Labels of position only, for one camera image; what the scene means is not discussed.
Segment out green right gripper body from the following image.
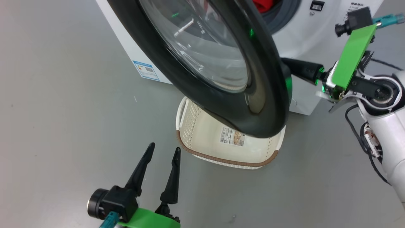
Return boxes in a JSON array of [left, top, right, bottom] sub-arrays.
[[315, 24, 378, 101]]

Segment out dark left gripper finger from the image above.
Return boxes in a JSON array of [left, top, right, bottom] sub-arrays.
[[125, 142, 156, 197], [159, 147, 181, 205]]

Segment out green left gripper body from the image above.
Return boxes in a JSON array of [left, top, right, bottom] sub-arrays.
[[119, 203, 181, 228]]

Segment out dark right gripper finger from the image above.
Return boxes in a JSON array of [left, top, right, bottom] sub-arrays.
[[281, 58, 325, 86]]

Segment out black round glass washer door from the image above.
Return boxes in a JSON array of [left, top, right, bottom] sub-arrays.
[[107, 0, 293, 139]]

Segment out red garment with white stripes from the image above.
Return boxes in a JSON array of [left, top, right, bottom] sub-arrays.
[[252, 0, 281, 13]]

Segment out white front-load washing machine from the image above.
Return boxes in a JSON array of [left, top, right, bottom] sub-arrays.
[[96, 0, 385, 116]]

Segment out cream perforated laundry basket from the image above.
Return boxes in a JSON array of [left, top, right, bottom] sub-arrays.
[[176, 97, 286, 170]]

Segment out grey rubber door seal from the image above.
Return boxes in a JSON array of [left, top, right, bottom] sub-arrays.
[[262, 0, 302, 35]]

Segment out paper label inside basket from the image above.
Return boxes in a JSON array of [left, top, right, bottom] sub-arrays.
[[220, 126, 246, 147]]

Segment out printed text notice sticker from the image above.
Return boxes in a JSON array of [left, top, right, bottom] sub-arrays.
[[346, 1, 365, 14]]

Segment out blue energy label sticker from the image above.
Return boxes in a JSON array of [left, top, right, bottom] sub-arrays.
[[133, 60, 160, 81]]

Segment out thin black cable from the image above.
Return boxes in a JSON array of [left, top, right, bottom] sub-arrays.
[[370, 58, 404, 71], [345, 104, 390, 185]]

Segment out teal left camera connector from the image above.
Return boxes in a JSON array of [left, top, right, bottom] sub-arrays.
[[99, 212, 120, 228]]

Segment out teal camera connector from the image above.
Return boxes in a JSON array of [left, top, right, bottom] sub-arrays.
[[373, 13, 405, 29], [99, 212, 120, 228]]

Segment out teal right camera connector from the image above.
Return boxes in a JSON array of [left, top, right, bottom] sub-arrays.
[[373, 13, 405, 29]]

